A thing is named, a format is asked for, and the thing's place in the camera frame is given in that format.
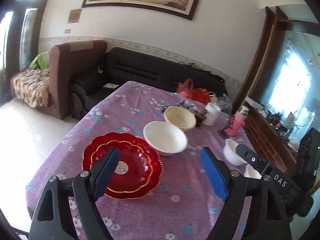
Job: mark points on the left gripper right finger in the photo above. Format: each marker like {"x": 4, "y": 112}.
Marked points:
{"x": 256, "y": 200}

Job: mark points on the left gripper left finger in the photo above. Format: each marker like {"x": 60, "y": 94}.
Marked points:
{"x": 53, "y": 219}

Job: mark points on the red gold-rimmed flower plate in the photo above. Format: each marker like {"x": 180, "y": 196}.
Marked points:
{"x": 134, "y": 169}

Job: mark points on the red plate with gold text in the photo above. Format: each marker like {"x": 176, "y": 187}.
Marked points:
{"x": 154, "y": 156}

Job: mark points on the large white foam bowl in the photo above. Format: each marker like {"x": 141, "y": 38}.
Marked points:
{"x": 165, "y": 138}

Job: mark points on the cream plastic colander bowl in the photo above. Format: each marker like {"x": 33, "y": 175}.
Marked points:
{"x": 180, "y": 117}

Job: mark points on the purple floral tablecloth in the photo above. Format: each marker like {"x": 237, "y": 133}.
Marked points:
{"x": 170, "y": 197}

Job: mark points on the black phone stand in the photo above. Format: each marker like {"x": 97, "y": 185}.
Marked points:
{"x": 224, "y": 132}

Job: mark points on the pink knit-sleeved thermos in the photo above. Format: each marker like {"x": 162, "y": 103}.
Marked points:
{"x": 237, "y": 121}

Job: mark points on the black sofa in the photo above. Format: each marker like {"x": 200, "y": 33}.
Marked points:
{"x": 120, "y": 65}

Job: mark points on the patterned blanket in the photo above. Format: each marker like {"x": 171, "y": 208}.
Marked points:
{"x": 32, "y": 87}

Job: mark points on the clear plastic bag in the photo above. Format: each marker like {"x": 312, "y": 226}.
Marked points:
{"x": 224, "y": 104}

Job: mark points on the white plastic jar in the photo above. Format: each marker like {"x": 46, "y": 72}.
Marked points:
{"x": 213, "y": 112}

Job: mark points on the dark bottle with cork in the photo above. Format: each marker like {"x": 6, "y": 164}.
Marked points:
{"x": 200, "y": 117}

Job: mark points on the maroon armchair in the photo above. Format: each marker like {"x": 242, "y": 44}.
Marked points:
{"x": 65, "y": 61}

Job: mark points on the green cloth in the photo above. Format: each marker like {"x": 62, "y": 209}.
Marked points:
{"x": 41, "y": 61}

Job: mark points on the red plastic bag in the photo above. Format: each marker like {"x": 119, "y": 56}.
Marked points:
{"x": 187, "y": 90}

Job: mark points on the wooden glass door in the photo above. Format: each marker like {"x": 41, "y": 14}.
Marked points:
{"x": 20, "y": 33}

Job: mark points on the small wall plaque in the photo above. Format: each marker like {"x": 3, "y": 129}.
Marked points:
{"x": 74, "y": 16}

